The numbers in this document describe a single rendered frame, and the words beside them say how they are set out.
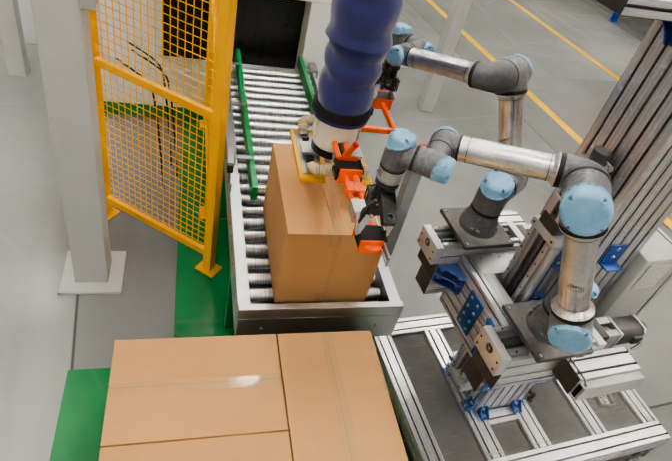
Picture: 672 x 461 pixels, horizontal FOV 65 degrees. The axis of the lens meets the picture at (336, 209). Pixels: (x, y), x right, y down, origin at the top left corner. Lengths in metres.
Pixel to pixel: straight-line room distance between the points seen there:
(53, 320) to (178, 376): 1.06
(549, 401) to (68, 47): 2.59
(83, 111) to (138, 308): 1.07
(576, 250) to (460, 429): 1.30
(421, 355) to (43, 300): 1.89
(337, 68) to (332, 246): 0.67
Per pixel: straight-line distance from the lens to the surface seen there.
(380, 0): 1.77
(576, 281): 1.54
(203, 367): 2.06
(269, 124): 3.33
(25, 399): 2.72
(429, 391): 2.61
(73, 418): 2.63
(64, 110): 2.40
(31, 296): 3.06
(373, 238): 1.59
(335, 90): 1.90
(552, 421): 2.82
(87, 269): 2.98
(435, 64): 2.00
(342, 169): 1.82
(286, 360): 2.10
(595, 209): 1.39
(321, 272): 2.15
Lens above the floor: 2.27
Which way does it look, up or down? 39 degrees down
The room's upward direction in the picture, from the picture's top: 15 degrees clockwise
